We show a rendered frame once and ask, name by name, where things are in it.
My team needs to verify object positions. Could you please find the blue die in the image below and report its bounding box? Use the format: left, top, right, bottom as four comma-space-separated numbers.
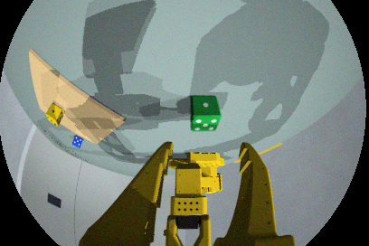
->
72, 136, 83, 148

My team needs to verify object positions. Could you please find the beige mat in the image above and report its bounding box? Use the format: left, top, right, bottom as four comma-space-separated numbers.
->
29, 49, 126, 144

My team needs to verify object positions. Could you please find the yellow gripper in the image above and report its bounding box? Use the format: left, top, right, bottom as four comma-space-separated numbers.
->
79, 141, 296, 246

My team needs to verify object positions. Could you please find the green die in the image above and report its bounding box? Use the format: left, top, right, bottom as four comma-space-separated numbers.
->
190, 96, 222, 131

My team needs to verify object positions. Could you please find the yellow die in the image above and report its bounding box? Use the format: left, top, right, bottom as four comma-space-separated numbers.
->
46, 103, 63, 126

